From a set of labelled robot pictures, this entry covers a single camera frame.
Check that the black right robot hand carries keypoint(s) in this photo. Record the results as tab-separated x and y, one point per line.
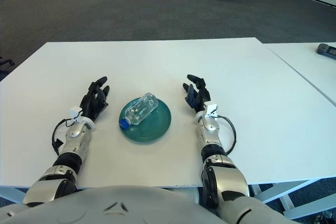
200	98

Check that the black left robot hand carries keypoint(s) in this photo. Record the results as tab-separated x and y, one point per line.
92	103

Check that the clear plastic water bottle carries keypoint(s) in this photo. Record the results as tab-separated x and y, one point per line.
139	111

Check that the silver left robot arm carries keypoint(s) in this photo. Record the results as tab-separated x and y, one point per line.
76	132

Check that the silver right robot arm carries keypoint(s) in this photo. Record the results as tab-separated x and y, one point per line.
210	127

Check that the round green plate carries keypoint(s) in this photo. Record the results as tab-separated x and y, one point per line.
157	127

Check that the grey robot torso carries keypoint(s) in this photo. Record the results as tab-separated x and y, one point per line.
157	208

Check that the black handheld device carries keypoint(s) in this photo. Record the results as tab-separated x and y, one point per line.
326	51

